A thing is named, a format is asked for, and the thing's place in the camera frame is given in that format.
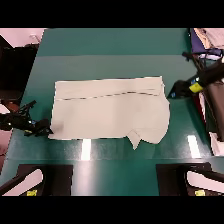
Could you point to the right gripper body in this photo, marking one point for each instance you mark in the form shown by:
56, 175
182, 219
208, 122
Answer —
185, 88

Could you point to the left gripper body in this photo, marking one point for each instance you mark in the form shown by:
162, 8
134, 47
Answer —
40, 127

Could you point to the white shirt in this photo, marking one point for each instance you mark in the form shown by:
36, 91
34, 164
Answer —
110, 113

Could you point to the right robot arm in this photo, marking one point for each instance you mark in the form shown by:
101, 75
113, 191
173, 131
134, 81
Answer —
213, 75

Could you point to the red garment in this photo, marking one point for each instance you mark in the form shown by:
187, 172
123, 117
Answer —
202, 105

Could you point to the heap of clothes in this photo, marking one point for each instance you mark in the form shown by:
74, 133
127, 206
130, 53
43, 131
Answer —
210, 40

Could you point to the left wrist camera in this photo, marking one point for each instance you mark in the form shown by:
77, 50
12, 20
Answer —
28, 106

